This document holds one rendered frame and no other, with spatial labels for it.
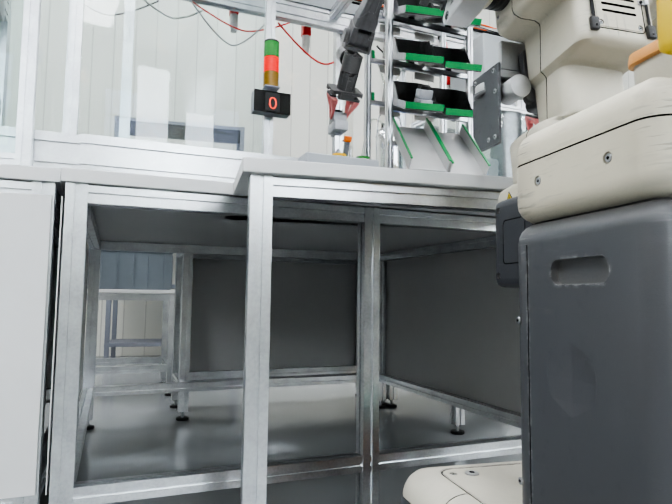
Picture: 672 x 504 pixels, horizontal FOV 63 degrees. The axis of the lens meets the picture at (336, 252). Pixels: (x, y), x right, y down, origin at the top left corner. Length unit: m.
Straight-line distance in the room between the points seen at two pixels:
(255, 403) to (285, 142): 4.99
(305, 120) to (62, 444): 5.08
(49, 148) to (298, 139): 4.71
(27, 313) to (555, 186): 1.06
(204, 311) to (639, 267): 2.68
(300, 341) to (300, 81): 3.62
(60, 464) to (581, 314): 1.07
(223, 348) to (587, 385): 2.61
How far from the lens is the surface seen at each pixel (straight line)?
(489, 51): 3.06
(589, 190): 0.66
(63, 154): 1.43
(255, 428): 1.12
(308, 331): 3.24
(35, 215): 1.34
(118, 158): 1.41
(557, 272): 0.71
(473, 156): 1.95
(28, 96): 1.42
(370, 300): 1.45
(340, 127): 1.72
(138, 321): 5.68
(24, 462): 1.37
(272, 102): 1.81
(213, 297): 3.09
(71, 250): 1.31
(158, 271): 3.41
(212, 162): 1.43
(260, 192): 1.11
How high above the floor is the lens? 0.59
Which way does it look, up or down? 5 degrees up
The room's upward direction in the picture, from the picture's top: 1 degrees clockwise
